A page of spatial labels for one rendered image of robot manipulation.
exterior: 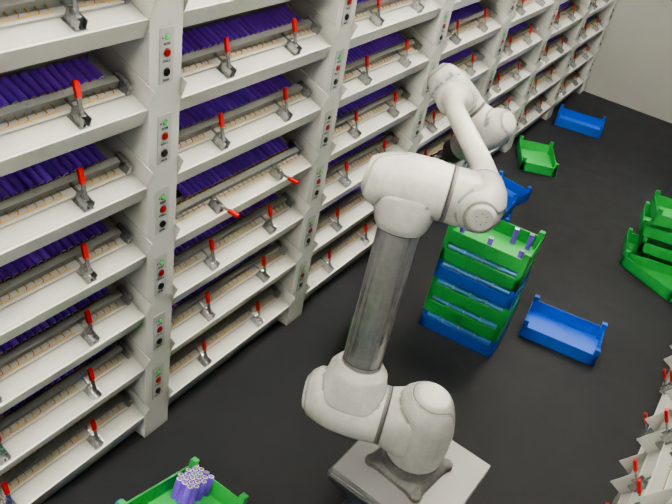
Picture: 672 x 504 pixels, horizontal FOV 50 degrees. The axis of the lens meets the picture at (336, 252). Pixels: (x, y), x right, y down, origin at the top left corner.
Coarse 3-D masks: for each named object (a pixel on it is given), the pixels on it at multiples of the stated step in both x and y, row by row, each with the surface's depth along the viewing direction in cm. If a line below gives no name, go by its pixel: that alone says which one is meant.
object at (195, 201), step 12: (276, 156) 216; (288, 156) 220; (252, 168) 208; (264, 168) 211; (228, 180) 201; (240, 180) 203; (204, 192) 194; (216, 192) 196; (180, 204) 187; (192, 204) 189; (204, 204) 192
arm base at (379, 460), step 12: (372, 456) 191; (384, 456) 189; (384, 468) 188; (396, 468) 185; (444, 468) 192; (396, 480) 186; (408, 480) 185; (420, 480) 185; (432, 480) 188; (408, 492) 184; (420, 492) 184
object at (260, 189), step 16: (288, 144) 225; (304, 144) 224; (304, 160) 225; (240, 192) 203; (256, 192) 206; (272, 192) 215; (208, 208) 194; (240, 208) 203; (176, 224) 179; (192, 224) 188; (208, 224) 192; (176, 240) 183
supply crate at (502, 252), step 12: (456, 228) 262; (504, 228) 263; (456, 240) 253; (468, 240) 250; (480, 240) 258; (504, 240) 261; (516, 240) 262; (540, 240) 256; (480, 252) 250; (492, 252) 247; (504, 252) 245; (516, 252) 256; (528, 252) 257; (504, 264) 247; (516, 264) 245; (528, 264) 247
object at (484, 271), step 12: (444, 240) 255; (444, 252) 257; (456, 252) 255; (456, 264) 257; (468, 264) 255; (480, 264) 252; (480, 276) 254; (492, 276) 252; (504, 276) 249; (516, 276) 247; (516, 288) 249
